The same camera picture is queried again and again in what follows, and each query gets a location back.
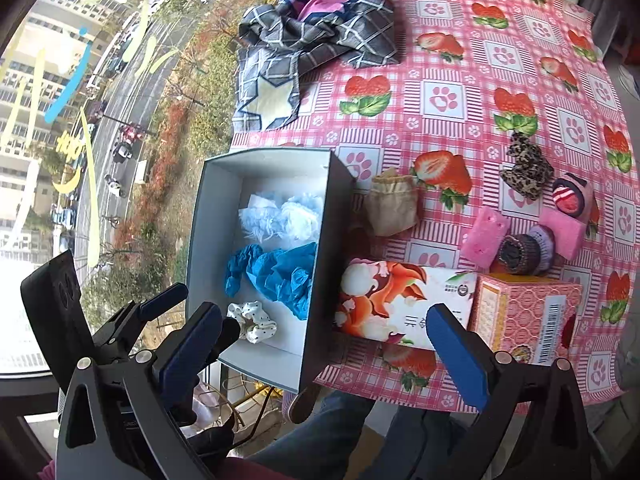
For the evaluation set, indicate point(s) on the dark beaded rolled sock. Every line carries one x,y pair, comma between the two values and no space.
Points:
519,254

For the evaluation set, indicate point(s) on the leopard print scrunchie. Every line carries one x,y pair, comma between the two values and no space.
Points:
530,171

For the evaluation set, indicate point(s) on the fluffy light blue scrunchie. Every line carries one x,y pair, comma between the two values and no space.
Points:
297,219

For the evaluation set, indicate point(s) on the pink navy striped sock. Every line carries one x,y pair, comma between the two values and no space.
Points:
573,196

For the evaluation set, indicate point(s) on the pink patterned carton box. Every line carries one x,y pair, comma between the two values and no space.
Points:
531,318

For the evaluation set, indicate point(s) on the pink foam sponge with holes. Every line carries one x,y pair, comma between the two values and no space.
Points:
483,240

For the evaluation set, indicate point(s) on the blue fabric scrunchie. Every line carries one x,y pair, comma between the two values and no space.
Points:
285,276
237,265

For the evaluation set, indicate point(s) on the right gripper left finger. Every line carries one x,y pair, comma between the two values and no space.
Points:
184,353

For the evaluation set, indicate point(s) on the white polka dot scrunchie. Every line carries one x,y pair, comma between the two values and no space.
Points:
256,326

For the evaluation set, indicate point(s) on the lavender knitted rolled sock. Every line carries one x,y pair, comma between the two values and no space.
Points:
544,238

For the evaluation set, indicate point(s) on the floral tissue pack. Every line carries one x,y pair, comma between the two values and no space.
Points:
387,301

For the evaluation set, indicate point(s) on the navy plaid cloth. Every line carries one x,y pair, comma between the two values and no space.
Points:
284,41

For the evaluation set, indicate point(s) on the pink strawberry tablecloth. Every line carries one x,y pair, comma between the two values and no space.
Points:
472,73

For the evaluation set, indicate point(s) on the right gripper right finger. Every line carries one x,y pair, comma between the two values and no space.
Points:
466,358

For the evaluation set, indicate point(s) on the beige sock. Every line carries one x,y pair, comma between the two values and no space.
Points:
392,203

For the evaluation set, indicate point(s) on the white storage box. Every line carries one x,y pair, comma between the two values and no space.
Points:
298,352

